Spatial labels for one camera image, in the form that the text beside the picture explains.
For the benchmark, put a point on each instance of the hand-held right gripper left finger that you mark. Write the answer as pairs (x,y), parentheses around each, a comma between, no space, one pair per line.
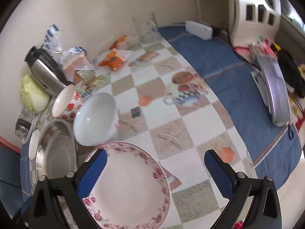
(95,170)

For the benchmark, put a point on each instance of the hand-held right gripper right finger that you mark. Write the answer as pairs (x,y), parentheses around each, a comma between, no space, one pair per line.
(218,174)

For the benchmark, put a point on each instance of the pink floral rimmed plate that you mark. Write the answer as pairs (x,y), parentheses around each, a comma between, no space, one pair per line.
(128,186)

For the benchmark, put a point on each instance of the stainless steel basin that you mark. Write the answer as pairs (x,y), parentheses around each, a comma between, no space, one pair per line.
(57,152)

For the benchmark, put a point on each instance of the large white bowl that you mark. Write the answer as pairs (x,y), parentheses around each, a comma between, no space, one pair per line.
(95,119)

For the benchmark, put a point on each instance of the small white bowl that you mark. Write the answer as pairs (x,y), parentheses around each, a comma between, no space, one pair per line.
(33,145)

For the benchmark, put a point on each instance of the red strawberry print bowl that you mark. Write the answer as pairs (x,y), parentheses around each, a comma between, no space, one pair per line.
(71,107)

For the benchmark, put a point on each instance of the clear drinking glass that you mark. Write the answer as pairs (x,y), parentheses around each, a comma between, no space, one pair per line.
(23,127)
(26,115)

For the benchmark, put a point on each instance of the dark blue cabinet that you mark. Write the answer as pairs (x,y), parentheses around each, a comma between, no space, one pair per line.
(9,169)

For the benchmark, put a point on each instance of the pink pipe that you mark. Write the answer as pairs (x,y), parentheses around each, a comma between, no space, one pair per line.
(9,144)

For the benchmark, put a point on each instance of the blue plaid tablecloth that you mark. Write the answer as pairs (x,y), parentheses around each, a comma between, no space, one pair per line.
(238,81)

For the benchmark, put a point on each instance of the napa cabbage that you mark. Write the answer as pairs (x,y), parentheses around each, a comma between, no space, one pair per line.
(33,95)

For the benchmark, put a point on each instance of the silver dish rack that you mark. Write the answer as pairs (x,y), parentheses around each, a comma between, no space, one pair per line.
(274,88)

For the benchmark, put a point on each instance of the stainless steel thermos jug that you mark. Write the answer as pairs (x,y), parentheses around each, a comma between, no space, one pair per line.
(47,74)

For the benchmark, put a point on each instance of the bagged sliced bread loaf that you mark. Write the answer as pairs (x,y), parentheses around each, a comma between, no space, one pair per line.
(73,64)

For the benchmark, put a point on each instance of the orange snack packet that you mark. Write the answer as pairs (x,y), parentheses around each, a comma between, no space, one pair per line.
(112,60)
(119,41)

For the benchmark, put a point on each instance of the black cloth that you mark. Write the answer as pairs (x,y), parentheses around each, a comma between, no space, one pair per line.
(288,64)

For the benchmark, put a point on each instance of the pink packet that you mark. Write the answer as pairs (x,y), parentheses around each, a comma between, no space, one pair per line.
(266,47)

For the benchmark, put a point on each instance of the white power strip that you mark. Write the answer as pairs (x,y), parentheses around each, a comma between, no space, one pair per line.
(199,29)

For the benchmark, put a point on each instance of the clear plastic bag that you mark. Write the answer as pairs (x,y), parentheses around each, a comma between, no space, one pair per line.
(146,33)

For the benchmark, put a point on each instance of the white plastic chair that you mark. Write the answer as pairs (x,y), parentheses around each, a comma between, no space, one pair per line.
(240,16)

